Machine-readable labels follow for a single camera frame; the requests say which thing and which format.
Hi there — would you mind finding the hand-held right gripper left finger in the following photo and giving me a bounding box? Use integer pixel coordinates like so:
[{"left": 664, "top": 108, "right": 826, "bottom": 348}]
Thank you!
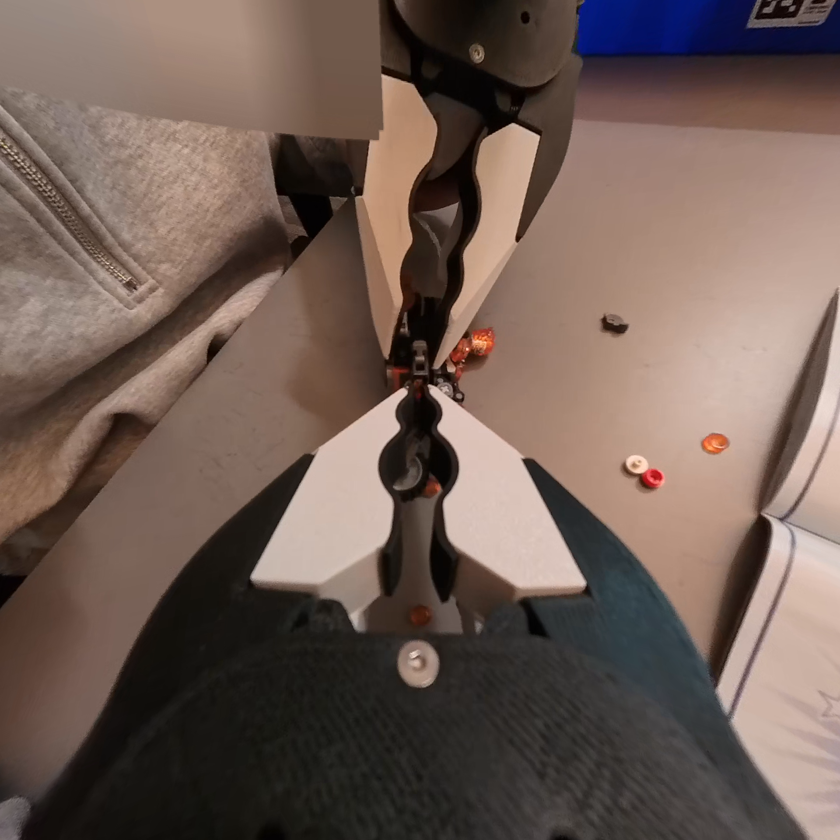
[{"left": 249, "top": 387, "right": 421, "bottom": 616}]

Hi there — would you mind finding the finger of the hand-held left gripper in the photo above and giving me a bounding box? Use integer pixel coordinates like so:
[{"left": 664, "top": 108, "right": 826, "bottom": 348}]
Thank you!
[
  {"left": 436, "top": 122, "right": 543, "bottom": 360},
  {"left": 356, "top": 73, "right": 439, "bottom": 360}
]

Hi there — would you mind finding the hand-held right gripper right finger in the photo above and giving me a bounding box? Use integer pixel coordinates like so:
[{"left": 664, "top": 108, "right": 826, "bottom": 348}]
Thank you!
[{"left": 423, "top": 387, "right": 588, "bottom": 618}]

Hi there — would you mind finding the lego motorcycle model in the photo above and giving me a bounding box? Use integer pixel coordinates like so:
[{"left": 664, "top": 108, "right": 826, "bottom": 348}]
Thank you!
[{"left": 384, "top": 262, "right": 497, "bottom": 508}]

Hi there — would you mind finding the lego instruction booklet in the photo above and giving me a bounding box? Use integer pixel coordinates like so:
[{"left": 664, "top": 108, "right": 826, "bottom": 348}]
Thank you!
[{"left": 714, "top": 287, "right": 840, "bottom": 840}]

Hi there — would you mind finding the blue plastic bin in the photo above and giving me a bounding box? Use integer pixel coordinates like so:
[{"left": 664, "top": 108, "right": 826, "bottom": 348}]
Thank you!
[{"left": 576, "top": 0, "right": 840, "bottom": 57}]

